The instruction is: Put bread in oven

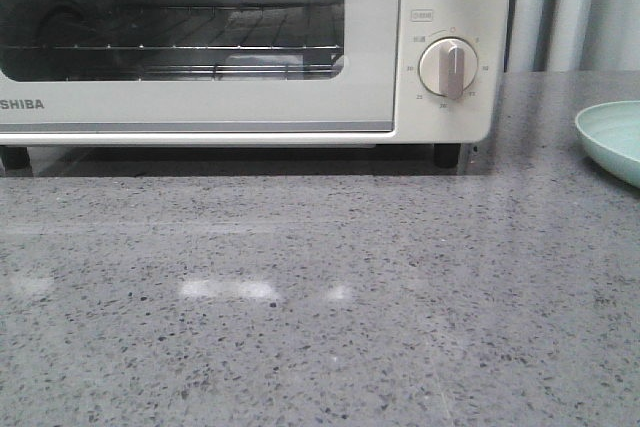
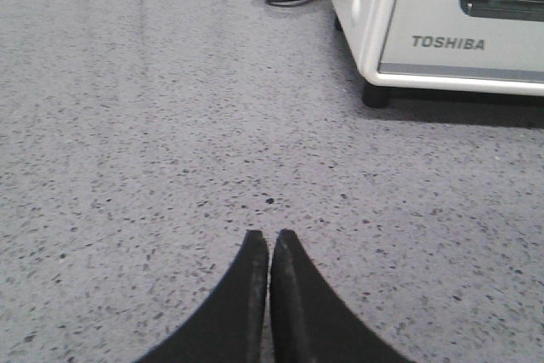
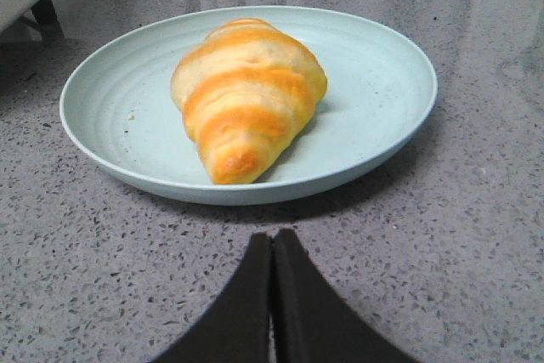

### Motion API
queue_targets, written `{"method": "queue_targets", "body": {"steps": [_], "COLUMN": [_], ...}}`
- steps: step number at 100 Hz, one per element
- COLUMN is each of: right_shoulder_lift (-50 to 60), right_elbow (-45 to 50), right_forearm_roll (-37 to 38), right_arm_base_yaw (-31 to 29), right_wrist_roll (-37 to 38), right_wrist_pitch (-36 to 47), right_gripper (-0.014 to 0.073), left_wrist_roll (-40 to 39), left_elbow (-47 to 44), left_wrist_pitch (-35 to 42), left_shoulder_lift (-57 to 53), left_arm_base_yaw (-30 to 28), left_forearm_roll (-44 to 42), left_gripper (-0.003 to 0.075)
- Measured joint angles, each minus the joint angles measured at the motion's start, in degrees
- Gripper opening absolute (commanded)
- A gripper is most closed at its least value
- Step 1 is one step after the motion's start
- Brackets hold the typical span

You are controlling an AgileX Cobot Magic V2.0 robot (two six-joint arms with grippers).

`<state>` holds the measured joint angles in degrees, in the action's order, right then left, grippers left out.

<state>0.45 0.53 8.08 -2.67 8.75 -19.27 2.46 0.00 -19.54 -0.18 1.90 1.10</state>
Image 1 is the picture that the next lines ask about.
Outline glass oven door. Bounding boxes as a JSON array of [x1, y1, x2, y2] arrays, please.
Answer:
[[1, 0, 399, 135]]

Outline black right oven foot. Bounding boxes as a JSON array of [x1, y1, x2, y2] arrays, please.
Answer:
[[433, 143, 461, 169]]

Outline black oven foot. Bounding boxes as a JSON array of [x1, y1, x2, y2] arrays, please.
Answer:
[[1, 146, 33, 177], [433, 143, 461, 169]]

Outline white Toshiba toaster oven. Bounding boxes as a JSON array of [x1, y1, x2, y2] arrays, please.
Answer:
[[1, 0, 509, 149]]

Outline black left oven foot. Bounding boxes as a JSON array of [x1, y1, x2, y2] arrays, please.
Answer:
[[1, 146, 33, 177]]

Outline lower timer knob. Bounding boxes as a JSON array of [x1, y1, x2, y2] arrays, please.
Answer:
[[418, 38, 478, 100]]

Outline light green plate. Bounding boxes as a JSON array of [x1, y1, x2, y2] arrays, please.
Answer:
[[574, 100, 639, 188]]

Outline grey curtain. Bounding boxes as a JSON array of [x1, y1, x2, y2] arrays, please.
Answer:
[[505, 0, 639, 72]]

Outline wire oven rack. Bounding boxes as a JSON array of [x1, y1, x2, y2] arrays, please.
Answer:
[[1, 4, 344, 82]]

